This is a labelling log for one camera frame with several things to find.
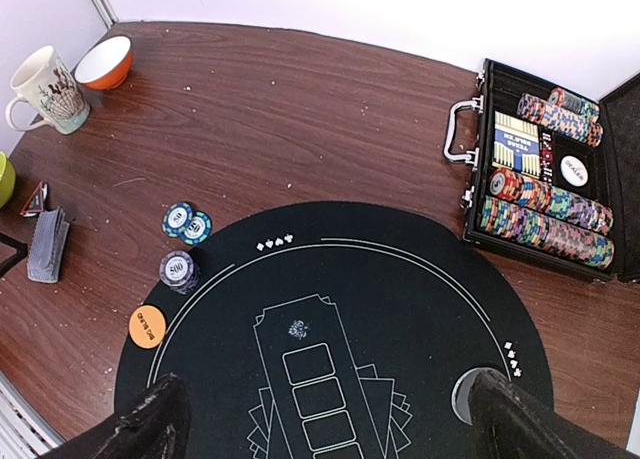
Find orange white ceramic bowl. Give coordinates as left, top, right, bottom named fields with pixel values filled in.
left=74, top=35, right=133, bottom=91

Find blue playing card box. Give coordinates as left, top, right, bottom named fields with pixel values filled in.
left=492, top=111, right=541, bottom=178

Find white floral ceramic mug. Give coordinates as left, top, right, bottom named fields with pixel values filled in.
left=5, top=45, right=91, bottom=135

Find purple poker chip stack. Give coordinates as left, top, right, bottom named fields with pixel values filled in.
left=159, top=250, right=200, bottom=295

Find orange big blind button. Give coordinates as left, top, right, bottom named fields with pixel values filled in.
left=128, top=305, right=167, bottom=349

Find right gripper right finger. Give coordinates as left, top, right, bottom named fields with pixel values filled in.
left=469, top=369, right=636, bottom=458

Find left aluminium corner post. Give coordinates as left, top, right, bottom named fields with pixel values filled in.
left=90, top=0, right=119, bottom=29

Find white dealer button in case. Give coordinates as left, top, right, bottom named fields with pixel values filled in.
left=560, top=155, right=589, bottom=187

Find grey dealer button on mat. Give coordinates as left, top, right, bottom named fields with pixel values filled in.
left=451, top=367, right=482, bottom=426

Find grey playing card deck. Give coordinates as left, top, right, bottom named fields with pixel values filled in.
left=27, top=207, right=70, bottom=284

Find red dice in case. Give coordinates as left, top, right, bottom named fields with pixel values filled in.
left=539, top=131, right=554, bottom=184

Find poker chip row in case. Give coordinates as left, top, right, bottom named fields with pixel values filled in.
left=548, top=87, right=600, bottom=123
left=489, top=168, right=614, bottom=236
left=517, top=93, right=604, bottom=148
left=479, top=196, right=615, bottom=270

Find round black poker mat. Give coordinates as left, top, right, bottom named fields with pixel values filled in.
left=115, top=202, right=553, bottom=458

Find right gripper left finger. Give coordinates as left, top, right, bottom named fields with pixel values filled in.
left=43, top=373, right=191, bottom=458

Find black poker chip case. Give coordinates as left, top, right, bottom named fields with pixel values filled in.
left=444, top=60, right=639, bottom=282

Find black red triangle marker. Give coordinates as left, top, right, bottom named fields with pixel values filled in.
left=20, top=181, right=49, bottom=218

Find lime green bowl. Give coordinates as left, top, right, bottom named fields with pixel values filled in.
left=0, top=152, right=16, bottom=208

